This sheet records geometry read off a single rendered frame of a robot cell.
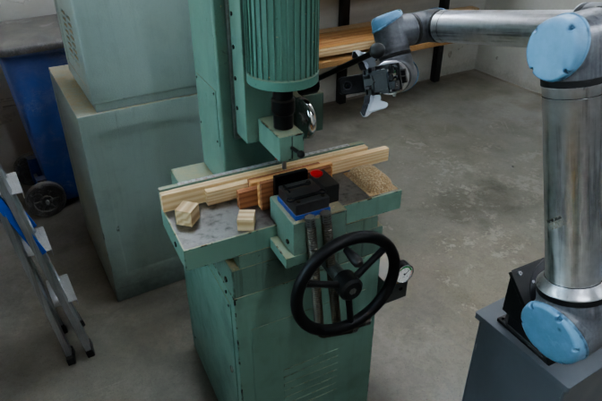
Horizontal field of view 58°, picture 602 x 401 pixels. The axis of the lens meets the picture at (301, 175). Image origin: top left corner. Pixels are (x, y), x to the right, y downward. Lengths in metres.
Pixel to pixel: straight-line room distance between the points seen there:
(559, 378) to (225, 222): 0.91
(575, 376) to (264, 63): 1.08
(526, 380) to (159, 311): 1.49
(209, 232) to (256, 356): 0.43
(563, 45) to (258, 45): 0.62
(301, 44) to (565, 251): 0.71
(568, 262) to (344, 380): 0.87
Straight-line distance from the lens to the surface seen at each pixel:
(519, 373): 1.68
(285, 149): 1.37
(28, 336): 2.54
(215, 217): 1.36
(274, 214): 1.31
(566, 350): 1.33
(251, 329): 1.50
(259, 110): 1.45
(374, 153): 1.58
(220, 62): 1.48
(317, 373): 1.75
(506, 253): 2.87
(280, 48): 1.24
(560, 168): 1.19
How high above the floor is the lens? 1.65
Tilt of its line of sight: 30 degrees down
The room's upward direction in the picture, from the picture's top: straight up
